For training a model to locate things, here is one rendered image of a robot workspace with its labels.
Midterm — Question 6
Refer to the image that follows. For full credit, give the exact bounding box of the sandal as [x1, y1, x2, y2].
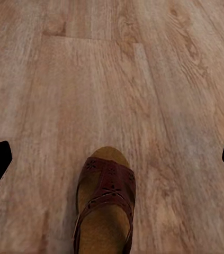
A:
[71, 146, 136, 254]

